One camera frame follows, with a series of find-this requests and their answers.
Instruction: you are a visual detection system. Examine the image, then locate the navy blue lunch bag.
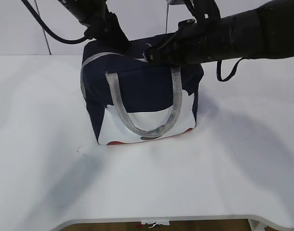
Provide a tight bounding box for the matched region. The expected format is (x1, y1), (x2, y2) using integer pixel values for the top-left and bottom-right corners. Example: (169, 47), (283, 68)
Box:
(80, 35), (204, 145)

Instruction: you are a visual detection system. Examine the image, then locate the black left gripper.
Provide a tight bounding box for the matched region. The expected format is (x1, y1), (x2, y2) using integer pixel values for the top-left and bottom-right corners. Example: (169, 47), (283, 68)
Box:
(84, 12), (130, 52)

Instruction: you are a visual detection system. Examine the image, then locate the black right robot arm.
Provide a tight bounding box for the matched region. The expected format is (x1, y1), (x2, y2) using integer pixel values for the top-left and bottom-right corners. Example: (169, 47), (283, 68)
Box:
(145, 0), (294, 65)

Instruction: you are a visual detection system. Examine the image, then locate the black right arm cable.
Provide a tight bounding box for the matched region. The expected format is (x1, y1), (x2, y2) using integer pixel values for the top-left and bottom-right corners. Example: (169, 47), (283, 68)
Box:
(216, 57), (243, 82)

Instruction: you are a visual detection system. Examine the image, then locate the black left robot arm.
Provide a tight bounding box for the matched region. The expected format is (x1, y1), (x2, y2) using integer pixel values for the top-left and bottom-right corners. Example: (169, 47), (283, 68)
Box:
(59, 0), (131, 52)

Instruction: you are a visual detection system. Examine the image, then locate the white table leg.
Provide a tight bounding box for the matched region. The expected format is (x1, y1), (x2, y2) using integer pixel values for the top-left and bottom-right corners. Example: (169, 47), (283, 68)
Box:
(248, 219), (267, 231)

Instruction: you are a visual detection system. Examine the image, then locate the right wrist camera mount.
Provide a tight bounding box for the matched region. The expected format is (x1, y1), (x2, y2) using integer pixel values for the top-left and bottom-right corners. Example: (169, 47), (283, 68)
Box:
(167, 0), (221, 24)

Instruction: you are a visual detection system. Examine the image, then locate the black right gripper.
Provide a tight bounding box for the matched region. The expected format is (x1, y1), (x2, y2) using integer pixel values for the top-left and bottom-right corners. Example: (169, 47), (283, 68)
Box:
(144, 19), (224, 65)

